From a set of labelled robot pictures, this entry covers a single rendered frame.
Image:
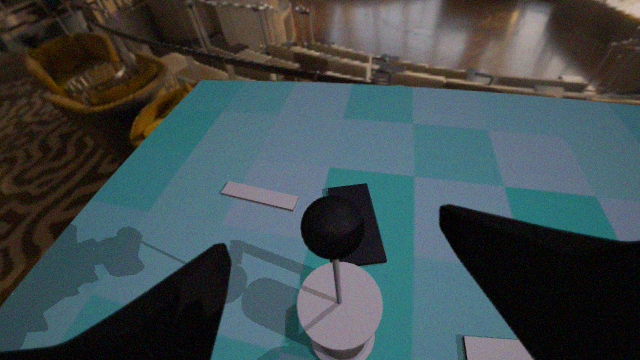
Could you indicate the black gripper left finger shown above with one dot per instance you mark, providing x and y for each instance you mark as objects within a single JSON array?
[{"x": 177, "y": 319}]

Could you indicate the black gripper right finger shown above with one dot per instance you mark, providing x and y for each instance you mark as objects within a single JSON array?
[{"x": 565, "y": 295}]

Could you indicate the grey flat rectangular bar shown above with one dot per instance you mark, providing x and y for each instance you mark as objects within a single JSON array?
[
  {"x": 477, "y": 348},
  {"x": 260, "y": 196}
]

